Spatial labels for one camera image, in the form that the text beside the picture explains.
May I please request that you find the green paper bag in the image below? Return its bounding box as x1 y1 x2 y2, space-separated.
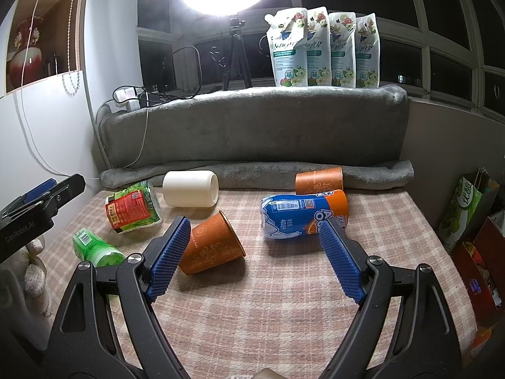
437 168 500 253

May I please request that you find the bead curtain cord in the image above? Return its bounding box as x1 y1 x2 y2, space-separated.
62 0 83 97

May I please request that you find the orange paper cup far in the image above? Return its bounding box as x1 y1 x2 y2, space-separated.
294 167 343 194

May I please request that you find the blue orange drink cup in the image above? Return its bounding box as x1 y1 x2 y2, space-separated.
261 189 349 240

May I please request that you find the black cable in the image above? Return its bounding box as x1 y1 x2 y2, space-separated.
112 45 204 105

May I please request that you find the orange paper cup near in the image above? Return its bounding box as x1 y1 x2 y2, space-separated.
179 210 246 275

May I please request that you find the orange paper cup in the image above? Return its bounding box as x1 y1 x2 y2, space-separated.
179 210 246 275
294 167 343 194

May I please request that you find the green plastic bottle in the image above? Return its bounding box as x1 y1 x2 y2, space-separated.
73 228 125 267

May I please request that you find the white power strip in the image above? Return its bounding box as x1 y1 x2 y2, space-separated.
112 87 141 112

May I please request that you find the red box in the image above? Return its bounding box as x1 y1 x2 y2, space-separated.
451 217 504 327

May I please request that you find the plaid tablecloth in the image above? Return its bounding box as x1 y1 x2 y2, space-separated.
38 187 478 379

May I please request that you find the grey fleece blanket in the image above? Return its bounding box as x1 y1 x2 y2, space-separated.
98 85 414 190

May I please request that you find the detergent refill pouch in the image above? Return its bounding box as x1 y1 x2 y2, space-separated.
264 8 308 87
329 12 356 88
306 7 331 87
354 13 380 88

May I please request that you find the black tripod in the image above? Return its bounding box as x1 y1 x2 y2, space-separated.
223 15 253 91

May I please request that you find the white plastic cup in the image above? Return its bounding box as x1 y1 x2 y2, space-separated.
162 170 219 208

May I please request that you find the green red snack cup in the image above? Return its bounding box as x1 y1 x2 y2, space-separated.
104 181 162 234

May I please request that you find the white cable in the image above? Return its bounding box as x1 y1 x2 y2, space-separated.
15 0 99 181

